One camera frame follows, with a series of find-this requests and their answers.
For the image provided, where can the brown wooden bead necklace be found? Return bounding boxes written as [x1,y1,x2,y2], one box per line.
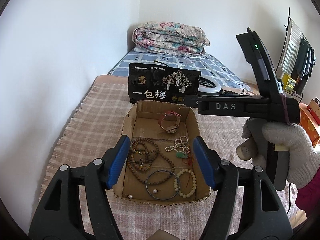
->
[126,138,176,184]

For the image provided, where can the white pearl necklace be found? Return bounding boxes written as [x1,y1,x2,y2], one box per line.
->
[164,135,191,155]

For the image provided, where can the cream bead bracelet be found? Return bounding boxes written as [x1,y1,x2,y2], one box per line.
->
[173,168,198,197]

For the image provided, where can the dark bangle bracelet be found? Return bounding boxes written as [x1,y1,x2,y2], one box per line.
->
[145,169,181,202]

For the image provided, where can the red leather strap watch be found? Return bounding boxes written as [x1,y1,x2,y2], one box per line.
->
[158,110,182,134]

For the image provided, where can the pink sleeved right forearm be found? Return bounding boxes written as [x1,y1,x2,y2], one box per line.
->
[295,170,320,217]

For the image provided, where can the right gloved hand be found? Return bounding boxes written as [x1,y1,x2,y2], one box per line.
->
[236,122,319,190]

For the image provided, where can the black clothes rack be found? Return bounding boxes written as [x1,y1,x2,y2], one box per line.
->
[276,15,316,102]

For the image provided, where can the yellow box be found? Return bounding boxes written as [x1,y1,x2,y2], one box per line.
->
[282,73,296,93]

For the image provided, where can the orange covered table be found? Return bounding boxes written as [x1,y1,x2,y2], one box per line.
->
[299,103,319,148]

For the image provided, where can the stacked books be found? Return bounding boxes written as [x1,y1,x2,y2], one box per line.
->
[307,98,320,125]

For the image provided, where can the open cardboard box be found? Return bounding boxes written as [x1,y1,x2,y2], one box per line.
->
[112,101,210,205]

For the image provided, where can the dark hanging clothes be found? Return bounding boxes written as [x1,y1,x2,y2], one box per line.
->
[291,38,315,96]

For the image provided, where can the black folded tripod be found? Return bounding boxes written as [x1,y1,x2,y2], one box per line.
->
[220,88,255,96]

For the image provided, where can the blue checked bed sheet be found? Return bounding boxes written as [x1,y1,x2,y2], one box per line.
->
[108,48,251,91]

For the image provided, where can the striped hanging towel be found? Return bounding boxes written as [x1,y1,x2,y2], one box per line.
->
[279,18,303,75]

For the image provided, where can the black snack bag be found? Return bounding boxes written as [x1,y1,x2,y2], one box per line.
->
[127,63,201,104]

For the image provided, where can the folded floral quilt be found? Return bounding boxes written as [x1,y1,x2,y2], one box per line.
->
[132,22,210,56]

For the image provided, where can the white ring light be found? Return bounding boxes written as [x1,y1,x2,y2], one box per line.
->
[197,75,221,95]

